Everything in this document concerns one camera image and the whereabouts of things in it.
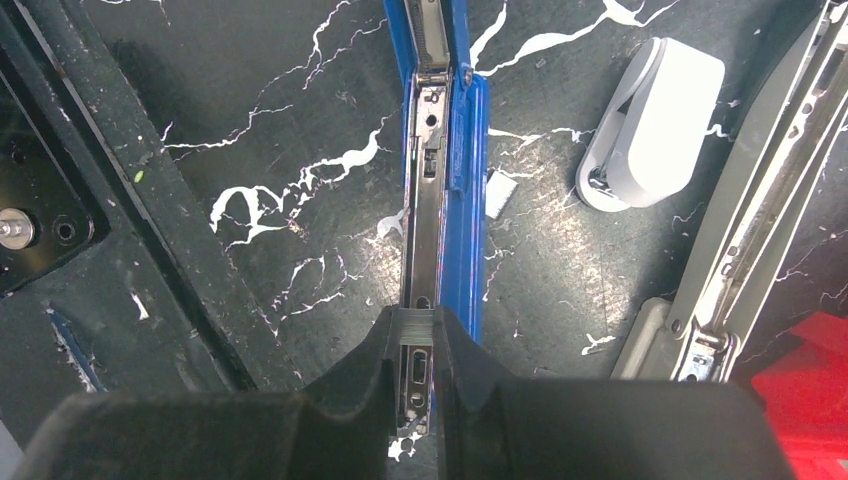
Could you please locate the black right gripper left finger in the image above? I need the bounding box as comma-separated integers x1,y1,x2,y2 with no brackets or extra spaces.
14,307,398,479

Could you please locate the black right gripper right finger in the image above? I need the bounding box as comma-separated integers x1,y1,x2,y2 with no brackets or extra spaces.
433,307,794,479

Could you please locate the blue stapler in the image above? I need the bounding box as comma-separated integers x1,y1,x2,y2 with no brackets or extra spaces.
384,1,489,437

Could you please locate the red plastic bin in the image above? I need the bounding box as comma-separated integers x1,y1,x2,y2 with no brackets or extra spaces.
751,312,847,479

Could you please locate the black silver stapler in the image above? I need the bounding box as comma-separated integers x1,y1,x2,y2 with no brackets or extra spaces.
612,1,847,382

